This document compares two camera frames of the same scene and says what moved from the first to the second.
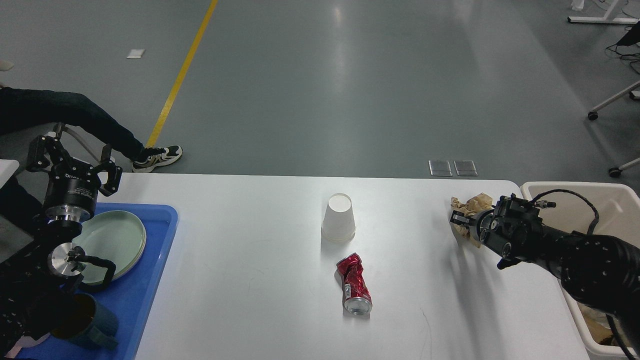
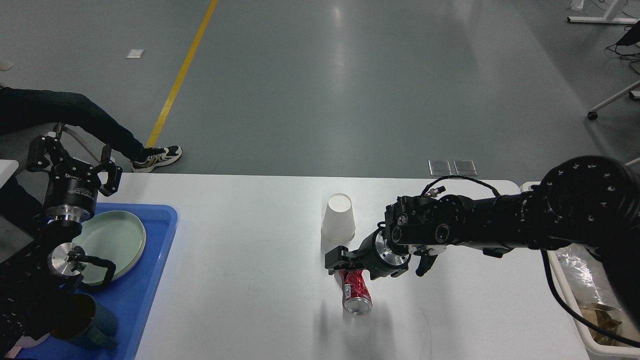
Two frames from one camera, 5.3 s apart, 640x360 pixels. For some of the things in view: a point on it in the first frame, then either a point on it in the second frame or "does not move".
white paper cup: [339, 225] does not move
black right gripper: [483, 224] → [375, 256]
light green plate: [118, 237] does not move
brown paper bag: [599, 324] does not move
